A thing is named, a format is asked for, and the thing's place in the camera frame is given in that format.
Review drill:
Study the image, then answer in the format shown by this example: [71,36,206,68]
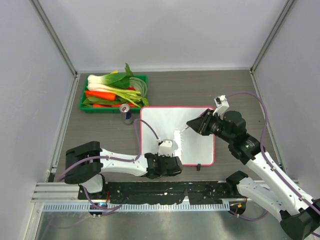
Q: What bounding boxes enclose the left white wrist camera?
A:
[157,139,174,157]

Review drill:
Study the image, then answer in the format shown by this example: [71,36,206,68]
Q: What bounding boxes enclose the white slotted cable duct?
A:
[42,202,230,213]

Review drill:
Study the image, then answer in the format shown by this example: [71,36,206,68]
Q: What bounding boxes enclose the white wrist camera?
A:
[213,95,230,116]
[157,139,174,157]

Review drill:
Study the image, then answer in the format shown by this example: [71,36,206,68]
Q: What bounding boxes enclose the aluminium frame rail right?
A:
[250,0,297,74]

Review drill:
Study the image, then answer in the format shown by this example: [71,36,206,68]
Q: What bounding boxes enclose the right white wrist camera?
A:
[213,95,230,116]

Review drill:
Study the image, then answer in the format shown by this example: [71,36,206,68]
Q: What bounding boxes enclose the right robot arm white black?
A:
[186,109,320,240]

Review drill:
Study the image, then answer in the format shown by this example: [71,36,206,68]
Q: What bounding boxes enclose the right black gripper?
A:
[187,108,234,144]

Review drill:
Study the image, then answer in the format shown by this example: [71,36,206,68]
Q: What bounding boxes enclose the pink framed whiteboard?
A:
[140,106,215,166]

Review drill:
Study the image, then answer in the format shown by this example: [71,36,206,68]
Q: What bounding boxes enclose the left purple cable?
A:
[56,118,162,216]

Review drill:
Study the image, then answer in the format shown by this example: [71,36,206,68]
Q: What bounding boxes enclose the green onion stalks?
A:
[111,77,149,108]

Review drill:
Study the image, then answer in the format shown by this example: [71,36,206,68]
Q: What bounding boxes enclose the black whiteboard foot right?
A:
[196,163,201,171]

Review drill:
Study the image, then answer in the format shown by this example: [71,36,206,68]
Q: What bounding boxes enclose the aluminium frame rail left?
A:
[30,0,79,174]

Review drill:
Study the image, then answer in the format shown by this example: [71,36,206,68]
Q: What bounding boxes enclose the orange carrot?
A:
[84,90,117,101]

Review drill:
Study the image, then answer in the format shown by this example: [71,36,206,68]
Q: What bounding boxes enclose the bok choy white green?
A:
[87,63,134,90]

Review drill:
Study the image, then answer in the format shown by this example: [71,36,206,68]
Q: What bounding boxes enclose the aluminium frame rail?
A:
[30,0,79,174]
[250,0,297,74]

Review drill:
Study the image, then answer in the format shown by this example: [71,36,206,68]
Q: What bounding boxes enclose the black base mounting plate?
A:
[89,181,245,205]

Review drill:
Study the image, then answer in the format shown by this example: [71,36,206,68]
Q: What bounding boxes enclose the green plastic tray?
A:
[79,74,149,114]

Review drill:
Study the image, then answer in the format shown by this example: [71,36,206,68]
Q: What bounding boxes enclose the red bull drink can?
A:
[119,103,133,125]

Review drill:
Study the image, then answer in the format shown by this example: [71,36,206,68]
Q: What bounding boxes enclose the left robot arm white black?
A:
[62,139,183,200]

